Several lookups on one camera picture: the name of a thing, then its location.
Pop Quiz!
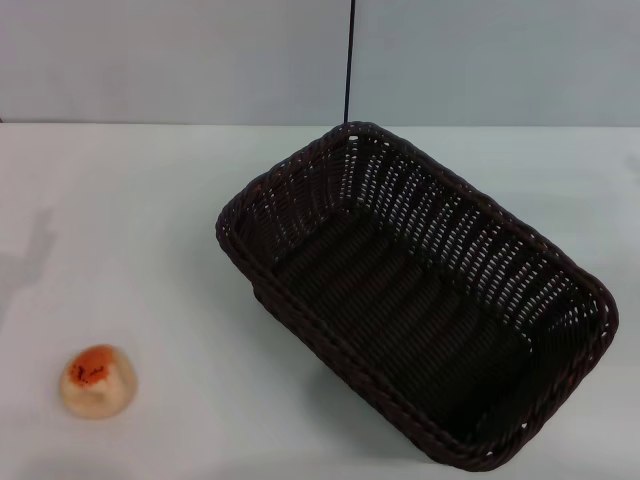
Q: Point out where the thin black vertical wall strip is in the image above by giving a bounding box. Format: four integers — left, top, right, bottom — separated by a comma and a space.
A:
342, 0, 356, 125

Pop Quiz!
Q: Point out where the black woven wicker basket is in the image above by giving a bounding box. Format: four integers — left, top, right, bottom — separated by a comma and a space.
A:
214, 119, 620, 474

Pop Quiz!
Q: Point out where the round bread bun orange top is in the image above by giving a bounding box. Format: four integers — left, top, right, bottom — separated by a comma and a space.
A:
58, 343, 140, 421

